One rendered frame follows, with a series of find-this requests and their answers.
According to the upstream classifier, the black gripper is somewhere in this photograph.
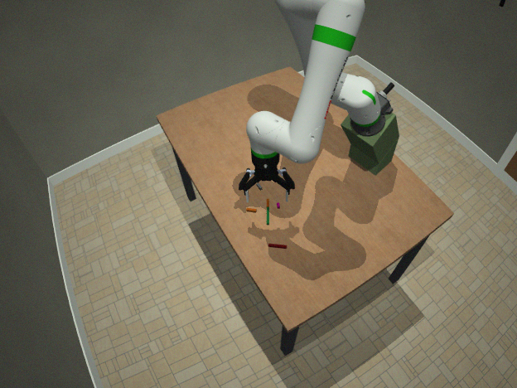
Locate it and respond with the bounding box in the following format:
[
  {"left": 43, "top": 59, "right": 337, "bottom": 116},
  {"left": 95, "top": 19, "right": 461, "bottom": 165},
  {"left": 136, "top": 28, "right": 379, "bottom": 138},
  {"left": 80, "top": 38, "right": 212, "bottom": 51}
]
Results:
[{"left": 239, "top": 166, "right": 295, "bottom": 202}]

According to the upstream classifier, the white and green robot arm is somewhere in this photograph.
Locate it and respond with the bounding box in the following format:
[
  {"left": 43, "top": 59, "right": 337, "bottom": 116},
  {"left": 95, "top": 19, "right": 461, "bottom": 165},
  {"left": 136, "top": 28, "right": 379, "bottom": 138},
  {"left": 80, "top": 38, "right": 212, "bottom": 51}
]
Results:
[{"left": 246, "top": 0, "right": 394, "bottom": 170}]

